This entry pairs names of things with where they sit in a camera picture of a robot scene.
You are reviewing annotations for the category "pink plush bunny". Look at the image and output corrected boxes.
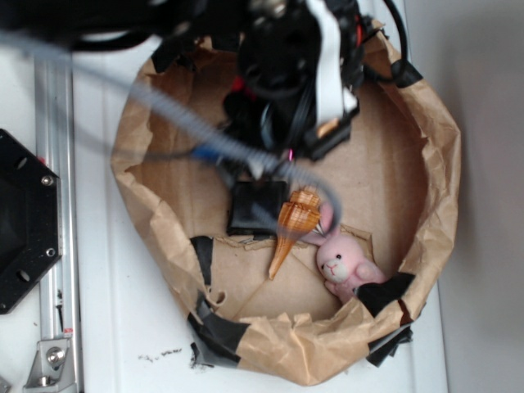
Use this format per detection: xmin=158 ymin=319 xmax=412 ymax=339
xmin=300 ymin=202 xmax=387 ymax=305

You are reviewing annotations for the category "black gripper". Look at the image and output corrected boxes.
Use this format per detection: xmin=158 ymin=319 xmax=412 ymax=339
xmin=224 ymin=1 xmax=364 ymax=161

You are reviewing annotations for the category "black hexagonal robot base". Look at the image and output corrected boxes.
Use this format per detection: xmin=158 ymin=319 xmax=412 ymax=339
xmin=1 ymin=129 xmax=61 ymax=315

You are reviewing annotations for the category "aluminium extrusion rail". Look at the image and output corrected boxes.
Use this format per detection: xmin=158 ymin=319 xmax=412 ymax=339
xmin=34 ymin=61 xmax=84 ymax=392

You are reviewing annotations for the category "black square leather pouch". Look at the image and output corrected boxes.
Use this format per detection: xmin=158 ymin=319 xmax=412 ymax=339
xmin=226 ymin=180 xmax=289 ymax=237

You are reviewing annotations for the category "orange spiral seashell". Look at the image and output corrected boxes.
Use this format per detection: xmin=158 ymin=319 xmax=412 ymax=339
xmin=269 ymin=189 xmax=320 ymax=280

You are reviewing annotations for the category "white flat ribbon cable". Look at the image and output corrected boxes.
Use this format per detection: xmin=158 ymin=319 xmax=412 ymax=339
xmin=305 ymin=0 xmax=358 ymax=124

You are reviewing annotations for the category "metal corner bracket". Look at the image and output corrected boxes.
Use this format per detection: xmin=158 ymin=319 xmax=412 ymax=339
xmin=23 ymin=338 xmax=77 ymax=392

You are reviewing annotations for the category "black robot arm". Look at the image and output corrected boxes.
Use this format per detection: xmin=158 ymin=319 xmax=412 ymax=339
xmin=1 ymin=1 xmax=366 ymax=160

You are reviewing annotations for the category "grey coiled cable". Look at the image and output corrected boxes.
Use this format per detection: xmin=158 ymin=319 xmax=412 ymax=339
xmin=0 ymin=32 xmax=344 ymax=234

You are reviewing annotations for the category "red paper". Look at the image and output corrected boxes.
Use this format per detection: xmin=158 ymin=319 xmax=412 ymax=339
xmin=231 ymin=75 xmax=257 ymax=102

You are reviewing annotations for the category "white tray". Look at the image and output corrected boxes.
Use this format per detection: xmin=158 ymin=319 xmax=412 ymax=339
xmin=70 ymin=40 xmax=449 ymax=393

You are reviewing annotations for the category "brown paper bag bin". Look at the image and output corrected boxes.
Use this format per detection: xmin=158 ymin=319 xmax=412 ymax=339
xmin=111 ymin=20 xmax=463 ymax=386

